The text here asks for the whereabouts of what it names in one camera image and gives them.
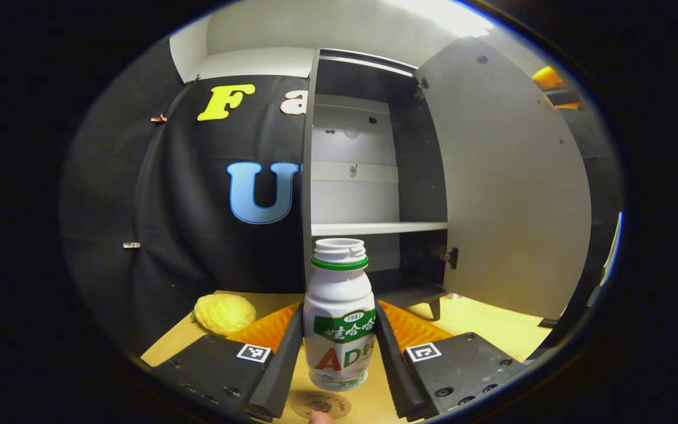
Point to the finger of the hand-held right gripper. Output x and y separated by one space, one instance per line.
548 78
565 97

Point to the white bottle green label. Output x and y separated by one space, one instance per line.
339 306

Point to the black binder clip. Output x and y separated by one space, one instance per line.
193 78

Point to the black door hinge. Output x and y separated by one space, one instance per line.
449 257
420 88

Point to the black backdrop cloth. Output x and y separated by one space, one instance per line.
198 224

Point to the white cabinet shelf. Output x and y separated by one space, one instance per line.
374 228

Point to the beige cabinet door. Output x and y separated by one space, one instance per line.
509 188

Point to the dark grey cabinet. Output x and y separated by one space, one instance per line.
421 176

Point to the round brown coaster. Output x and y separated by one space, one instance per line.
327 405

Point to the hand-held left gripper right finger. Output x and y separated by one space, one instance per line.
401 377

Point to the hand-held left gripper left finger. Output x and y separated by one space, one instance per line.
280 371

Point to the yellow lemon toy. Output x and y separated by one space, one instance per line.
224 315

